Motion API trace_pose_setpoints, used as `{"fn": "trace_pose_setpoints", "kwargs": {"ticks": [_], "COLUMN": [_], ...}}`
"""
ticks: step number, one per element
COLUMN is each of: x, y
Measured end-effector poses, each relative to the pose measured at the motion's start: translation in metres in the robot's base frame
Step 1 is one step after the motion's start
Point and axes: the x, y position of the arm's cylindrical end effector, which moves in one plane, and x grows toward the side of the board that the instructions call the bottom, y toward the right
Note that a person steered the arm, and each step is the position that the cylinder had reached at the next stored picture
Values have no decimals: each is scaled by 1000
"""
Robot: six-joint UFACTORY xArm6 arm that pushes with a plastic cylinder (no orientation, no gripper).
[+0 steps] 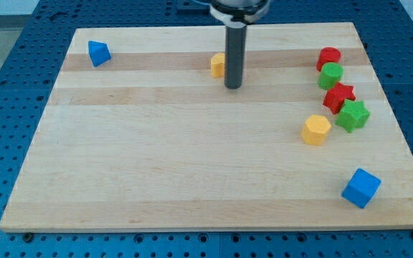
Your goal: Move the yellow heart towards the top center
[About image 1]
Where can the red cylinder block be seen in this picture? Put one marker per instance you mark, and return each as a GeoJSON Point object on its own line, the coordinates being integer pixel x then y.
{"type": "Point", "coordinates": [328, 54]}

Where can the blue triangular prism block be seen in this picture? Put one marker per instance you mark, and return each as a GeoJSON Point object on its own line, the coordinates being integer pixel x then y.
{"type": "Point", "coordinates": [98, 52]}

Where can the green star block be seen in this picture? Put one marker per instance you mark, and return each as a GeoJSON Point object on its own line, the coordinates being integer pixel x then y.
{"type": "Point", "coordinates": [352, 115]}

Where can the yellow hexagon block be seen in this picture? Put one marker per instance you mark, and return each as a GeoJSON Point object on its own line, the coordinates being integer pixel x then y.
{"type": "Point", "coordinates": [315, 130]}

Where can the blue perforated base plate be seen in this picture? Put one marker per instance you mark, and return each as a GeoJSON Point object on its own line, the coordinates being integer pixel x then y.
{"type": "Point", "coordinates": [29, 72]}

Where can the red star block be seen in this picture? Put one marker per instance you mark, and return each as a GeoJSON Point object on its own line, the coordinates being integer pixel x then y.
{"type": "Point", "coordinates": [336, 96]}

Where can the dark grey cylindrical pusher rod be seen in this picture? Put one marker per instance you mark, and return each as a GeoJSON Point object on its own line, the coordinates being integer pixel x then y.
{"type": "Point", "coordinates": [235, 41]}

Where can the blue cube block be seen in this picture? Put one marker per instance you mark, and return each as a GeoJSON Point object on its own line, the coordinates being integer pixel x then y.
{"type": "Point", "coordinates": [361, 188]}

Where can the light wooden board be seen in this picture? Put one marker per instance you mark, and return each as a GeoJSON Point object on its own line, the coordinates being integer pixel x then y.
{"type": "Point", "coordinates": [150, 141]}

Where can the yellow heart block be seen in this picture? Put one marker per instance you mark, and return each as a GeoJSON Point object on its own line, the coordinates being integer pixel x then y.
{"type": "Point", "coordinates": [217, 63]}

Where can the green cylinder block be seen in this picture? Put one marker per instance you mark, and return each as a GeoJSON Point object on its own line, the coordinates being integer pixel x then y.
{"type": "Point", "coordinates": [330, 74]}

